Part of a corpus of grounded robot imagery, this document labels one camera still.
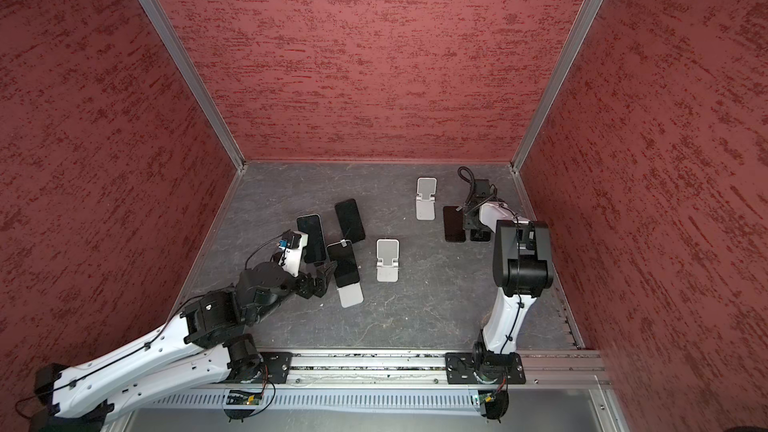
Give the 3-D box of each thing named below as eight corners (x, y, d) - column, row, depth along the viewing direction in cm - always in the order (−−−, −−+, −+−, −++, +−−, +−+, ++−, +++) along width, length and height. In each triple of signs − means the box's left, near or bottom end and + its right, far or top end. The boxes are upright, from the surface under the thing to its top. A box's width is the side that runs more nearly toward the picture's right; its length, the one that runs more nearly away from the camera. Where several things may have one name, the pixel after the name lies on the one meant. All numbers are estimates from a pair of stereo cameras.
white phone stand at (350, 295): (343, 309, 86) (341, 303, 82) (339, 294, 89) (337, 288, 85) (364, 301, 87) (363, 295, 84) (360, 287, 90) (358, 280, 86)
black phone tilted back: (345, 245, 99) (340, 224, 89) (337, 217, 106) (332, 195, 96) (366, 238, 100) (363, 217, 90) (357, 211, 107) (353, 189, 97)
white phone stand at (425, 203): (416, 220, 106) (419, 199, 97) (415, 198, 113) (417, 177, 103) (434, 220, 106) (439, 199, 97) (432, 199, 113) (436, 177, 103)
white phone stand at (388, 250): (377, 282, 91) (375, 266, 82) (378, 257, 97) (376, 239, 88) (398, 282, 91) (399, 266, 82) (398, 257, 97) (399, 239, 88)
